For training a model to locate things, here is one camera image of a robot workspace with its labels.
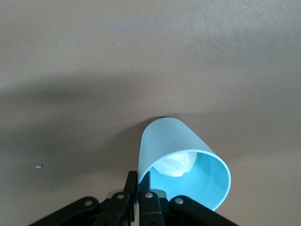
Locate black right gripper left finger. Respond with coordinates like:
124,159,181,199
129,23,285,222
29,170,138,226

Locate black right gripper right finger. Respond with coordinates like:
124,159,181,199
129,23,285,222
138,171,239,226

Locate blue cup with paper inside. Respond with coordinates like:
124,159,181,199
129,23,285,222
137,117,232,211

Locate crumpled white paper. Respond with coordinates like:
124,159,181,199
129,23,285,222
152,152,198,178

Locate brown table cover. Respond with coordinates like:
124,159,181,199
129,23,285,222
0,0,301,226

